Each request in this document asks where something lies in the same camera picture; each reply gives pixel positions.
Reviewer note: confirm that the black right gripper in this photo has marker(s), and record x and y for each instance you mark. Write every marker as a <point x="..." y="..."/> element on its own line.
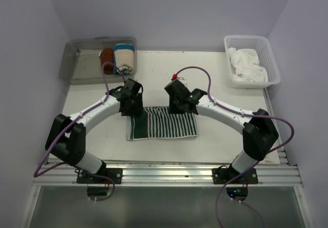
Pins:
<point x="172" y="109"/>

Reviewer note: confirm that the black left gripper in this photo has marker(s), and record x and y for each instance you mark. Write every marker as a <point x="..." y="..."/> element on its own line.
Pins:
<point x="138" y="110"/>

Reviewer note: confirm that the green white striped towel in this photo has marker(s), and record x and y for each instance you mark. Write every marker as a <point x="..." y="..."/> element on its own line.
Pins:
<point x="159" y="123"/>

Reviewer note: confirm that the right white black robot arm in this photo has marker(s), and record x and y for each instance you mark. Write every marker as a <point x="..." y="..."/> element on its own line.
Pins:
<point x="257" y="129"/>

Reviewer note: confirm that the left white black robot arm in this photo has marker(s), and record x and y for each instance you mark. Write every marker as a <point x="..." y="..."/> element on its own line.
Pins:
<point x="67" y="137"/>

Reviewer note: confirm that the beige teal rolled towel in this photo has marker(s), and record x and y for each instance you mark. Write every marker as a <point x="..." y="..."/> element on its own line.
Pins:
<point x="124" y="58"/>

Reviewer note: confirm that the brown rolled towel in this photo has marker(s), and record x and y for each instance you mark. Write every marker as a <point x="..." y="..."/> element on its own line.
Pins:
<point x="106" y="60"/>

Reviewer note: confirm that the clear grey plastic bin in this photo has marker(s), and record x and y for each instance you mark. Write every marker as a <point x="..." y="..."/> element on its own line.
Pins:
<point x="80" y="64"/>

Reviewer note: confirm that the white crumpled towel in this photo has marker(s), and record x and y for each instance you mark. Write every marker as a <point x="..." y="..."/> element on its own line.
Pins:
<point x="246" y="65"/>

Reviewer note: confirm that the white plastic basket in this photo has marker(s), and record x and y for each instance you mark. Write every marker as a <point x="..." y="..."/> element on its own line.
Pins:
<point x="266" y="57"/>

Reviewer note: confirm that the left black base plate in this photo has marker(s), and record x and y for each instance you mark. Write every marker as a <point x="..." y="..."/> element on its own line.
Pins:
<point x="115" y="174"/>

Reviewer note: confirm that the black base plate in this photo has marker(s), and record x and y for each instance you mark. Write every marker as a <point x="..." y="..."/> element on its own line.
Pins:
<point x="115" y="174"/>
<point x="223" y="174"/>

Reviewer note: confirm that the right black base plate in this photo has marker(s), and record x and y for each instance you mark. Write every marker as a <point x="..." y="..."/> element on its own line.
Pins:
<point x="223" y="174"/>

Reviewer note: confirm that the aluminium mounting rail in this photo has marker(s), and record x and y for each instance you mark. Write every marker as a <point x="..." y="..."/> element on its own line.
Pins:
<point x="174" y="174"/>

